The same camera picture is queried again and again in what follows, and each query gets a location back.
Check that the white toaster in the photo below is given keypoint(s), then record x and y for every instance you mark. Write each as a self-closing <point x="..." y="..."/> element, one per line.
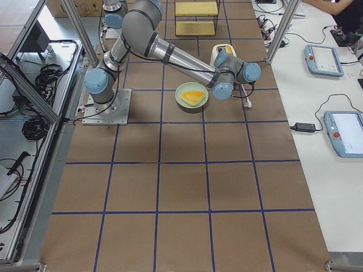
<point x="220" y="52"/>

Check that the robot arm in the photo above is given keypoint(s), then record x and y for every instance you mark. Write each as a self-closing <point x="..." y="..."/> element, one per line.
<point x="114" y="13"/>
<point x="138" y="33"/>

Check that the triangular bread on plate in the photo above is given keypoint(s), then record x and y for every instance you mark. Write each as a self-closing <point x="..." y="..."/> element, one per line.
<point x="193" y="98"/>

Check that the light green plate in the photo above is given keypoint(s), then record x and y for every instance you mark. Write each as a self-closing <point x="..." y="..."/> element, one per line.
<point x="190" y="86"/>

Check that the black power adapter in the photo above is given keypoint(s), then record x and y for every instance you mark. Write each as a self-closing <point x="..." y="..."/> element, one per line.
<point x="304" y="127"/>

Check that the cardboard box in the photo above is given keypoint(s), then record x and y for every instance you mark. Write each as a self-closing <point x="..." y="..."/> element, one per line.
<point x="85" y="8"/>

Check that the blue teach pendant far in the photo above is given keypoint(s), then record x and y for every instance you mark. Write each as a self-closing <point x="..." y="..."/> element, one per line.
<point x="323" y="60"/>

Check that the blue teach pendant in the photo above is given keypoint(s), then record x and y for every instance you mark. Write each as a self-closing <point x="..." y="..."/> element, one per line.
<point x="344" y="129"/>
<point x="323" y="60"/>

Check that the blue teach pendant near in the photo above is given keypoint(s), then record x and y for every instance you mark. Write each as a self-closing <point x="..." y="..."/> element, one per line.
<point x="344" y="129"/>

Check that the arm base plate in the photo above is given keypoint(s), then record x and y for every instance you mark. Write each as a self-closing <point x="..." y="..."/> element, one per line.
<point x="116" y="112"/>
<point x="110" y="33"/>

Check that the aluminium frame post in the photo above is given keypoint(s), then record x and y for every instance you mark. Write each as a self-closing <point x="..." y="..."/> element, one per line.
<point x="281" y="30"/>

